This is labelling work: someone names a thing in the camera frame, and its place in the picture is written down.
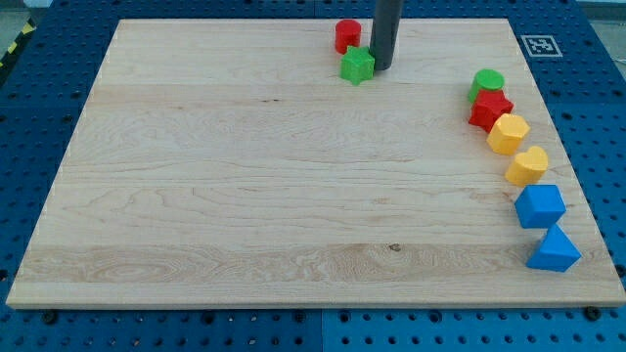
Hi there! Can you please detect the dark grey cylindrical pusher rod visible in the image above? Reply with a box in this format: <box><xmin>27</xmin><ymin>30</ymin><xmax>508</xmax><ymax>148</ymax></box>
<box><xmin>370</xmin><ymin>0</ymin><xmax>404</xmax><ymax>70</ymax></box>

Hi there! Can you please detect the green star block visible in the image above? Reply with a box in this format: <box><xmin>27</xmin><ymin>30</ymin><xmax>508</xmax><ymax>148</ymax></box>
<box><xmin>339</xmin><ymin>46</ymin><xmax>376</xmax><ymax>85</ymax></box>

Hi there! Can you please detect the green circle block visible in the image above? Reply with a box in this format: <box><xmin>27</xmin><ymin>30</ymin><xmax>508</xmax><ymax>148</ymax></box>
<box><xmin>468</xmin><ymin>68</ymin><xmax>505</xmax><ymax>103</ymax></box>

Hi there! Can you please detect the red star block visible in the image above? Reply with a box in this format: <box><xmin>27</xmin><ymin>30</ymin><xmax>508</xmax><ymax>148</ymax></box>
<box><xmin>469</xmin><ymin>90</ymin><xmax>514</xmax><ymax>133</ymax></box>

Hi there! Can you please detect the red cylinder block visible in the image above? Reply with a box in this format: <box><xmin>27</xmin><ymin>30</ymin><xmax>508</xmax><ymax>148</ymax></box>
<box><xmin>335</xmin><ymin>19</ymin><xmax>362</xmax><ymax>55</ymax></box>

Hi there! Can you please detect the white fiducial marker tag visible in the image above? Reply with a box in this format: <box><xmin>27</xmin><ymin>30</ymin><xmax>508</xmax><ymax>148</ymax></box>
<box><xmin>520</xmin><ymin>34</ymin><xmax>562</xmax><ymax>58</ymax></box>

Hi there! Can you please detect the yellow hexagon block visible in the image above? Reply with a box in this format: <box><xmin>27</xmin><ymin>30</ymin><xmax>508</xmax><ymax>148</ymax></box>
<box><xmin>486</xmin><ymin>113</ymin><xmax>530</xmax><ymax>155</ymax></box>

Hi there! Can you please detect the yellow heart block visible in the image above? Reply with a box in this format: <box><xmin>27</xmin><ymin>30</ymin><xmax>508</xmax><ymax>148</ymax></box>
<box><xmin>505</xmin><ymin>146</ymin><xmax>549</xmax><ymax>187</ymax></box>

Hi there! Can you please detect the light wooden board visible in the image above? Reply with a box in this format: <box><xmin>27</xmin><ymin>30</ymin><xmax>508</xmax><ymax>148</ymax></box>
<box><xmin>7</xmin><ymin>19</ymin><xmax>625</xmax><ymax>310</ymax></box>

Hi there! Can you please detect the blue cube block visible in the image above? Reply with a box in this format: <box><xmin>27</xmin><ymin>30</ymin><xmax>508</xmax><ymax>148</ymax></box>
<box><xmin>514</xmin><ymin>185</ymin><xmax>566</xmax><ymax>229</ymax></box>

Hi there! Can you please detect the blue triangle block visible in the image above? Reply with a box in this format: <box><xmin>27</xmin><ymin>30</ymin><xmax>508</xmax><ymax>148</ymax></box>
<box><xmin>526</xmin><ymin>224</ymin><xmax>582</xmax><ymax>273</ymax></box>

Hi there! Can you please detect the black yellow hazard tape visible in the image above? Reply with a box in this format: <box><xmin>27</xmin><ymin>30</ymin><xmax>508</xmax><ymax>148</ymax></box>
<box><xmin>1</xmin><ymin>18</ymin><xmax>37</xmax><ymax>70</ymax></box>

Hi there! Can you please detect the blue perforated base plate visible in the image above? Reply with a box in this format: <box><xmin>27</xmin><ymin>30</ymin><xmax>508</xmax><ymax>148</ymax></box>
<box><xmin>1</xmin><ymin>0</ymin><xmax>625</xmax><ymax>351</ymax></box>

